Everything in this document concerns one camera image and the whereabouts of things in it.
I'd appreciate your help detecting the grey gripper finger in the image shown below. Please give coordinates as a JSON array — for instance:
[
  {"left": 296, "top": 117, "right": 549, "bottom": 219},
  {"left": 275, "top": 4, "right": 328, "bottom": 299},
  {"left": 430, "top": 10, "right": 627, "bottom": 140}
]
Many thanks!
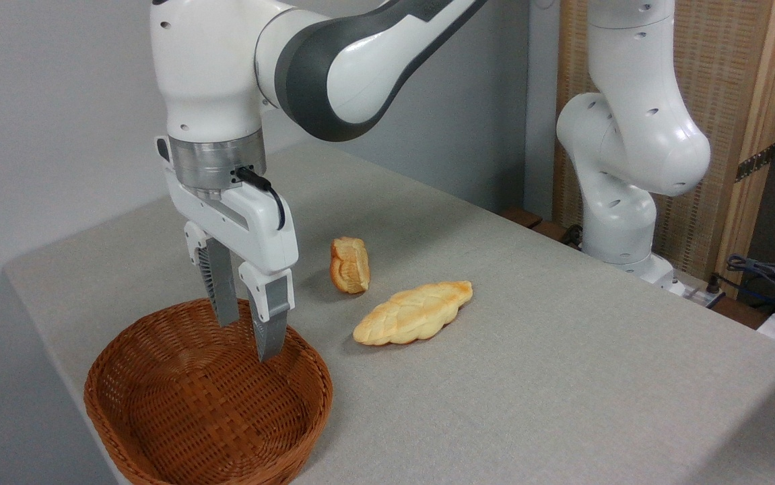
[
  {"left": 183, "top": 221, "right": 240, "bottom": 329},
  {"left": 238, "top": 261, "right": 294, "bottom": 363}
]

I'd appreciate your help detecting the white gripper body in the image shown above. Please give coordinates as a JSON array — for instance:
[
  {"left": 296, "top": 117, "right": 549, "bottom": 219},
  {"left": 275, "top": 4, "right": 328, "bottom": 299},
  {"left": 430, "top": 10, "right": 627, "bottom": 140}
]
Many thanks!
[{"left": 156, "top": 136, "right": 299, "bottom": 276}]

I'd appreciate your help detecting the long braided bread loaf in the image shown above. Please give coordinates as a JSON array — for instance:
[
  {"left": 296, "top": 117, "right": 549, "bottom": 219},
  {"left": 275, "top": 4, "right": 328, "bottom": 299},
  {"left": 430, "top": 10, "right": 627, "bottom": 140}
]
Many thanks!
[{"left": 352, "top": 280, "right": 474, "bottom": 346}]

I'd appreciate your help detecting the small round bread roll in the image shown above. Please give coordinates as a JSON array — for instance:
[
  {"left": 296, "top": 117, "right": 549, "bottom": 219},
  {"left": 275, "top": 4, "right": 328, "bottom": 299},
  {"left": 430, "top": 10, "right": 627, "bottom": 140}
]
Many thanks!
[{"left": 330, "top": 236, "right": 371, "bottom": 295}]

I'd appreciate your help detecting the brown woven wicker basket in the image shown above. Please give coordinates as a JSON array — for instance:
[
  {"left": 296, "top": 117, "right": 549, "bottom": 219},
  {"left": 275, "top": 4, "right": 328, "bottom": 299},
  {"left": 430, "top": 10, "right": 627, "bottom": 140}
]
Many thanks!
[{"left": 83, "top": 298, "right": 333, "bottom": 485}]

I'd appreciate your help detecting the brown wooden plank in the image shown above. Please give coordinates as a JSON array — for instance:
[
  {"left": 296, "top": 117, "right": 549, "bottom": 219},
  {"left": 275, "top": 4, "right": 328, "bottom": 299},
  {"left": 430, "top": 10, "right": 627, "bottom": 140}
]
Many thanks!
[{"left": 498, "top": 206, "right": 543, "bottom": 230}]

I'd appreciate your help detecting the wooden woven folding screen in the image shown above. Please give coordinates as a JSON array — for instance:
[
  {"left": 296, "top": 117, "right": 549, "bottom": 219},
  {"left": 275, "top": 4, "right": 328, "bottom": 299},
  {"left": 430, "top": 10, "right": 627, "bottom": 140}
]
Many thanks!
[{"left": 553, "top": 0, "right": 775, "bottom": 298}]

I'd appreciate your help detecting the dark metal screen hinge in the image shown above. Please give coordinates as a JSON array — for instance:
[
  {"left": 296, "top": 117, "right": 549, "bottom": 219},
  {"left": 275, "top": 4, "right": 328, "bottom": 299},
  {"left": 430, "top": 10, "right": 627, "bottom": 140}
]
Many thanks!
[{"left": 735, "top": 143, "right": 775, "bottom": 183}]

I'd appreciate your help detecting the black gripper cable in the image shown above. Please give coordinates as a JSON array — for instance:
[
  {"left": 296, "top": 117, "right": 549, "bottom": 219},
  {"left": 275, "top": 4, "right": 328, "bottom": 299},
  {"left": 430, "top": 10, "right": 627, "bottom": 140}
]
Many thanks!
[{"left": 234, "top": 166, "right": 287, "bottom": 231}]

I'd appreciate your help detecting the tangled dark cable bundle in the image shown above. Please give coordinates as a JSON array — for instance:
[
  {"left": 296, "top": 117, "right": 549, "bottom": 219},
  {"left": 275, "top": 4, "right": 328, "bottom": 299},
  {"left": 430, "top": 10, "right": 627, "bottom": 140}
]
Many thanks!
[{"left": 725, "top": 253, "right": 775, "bottom": 317}]

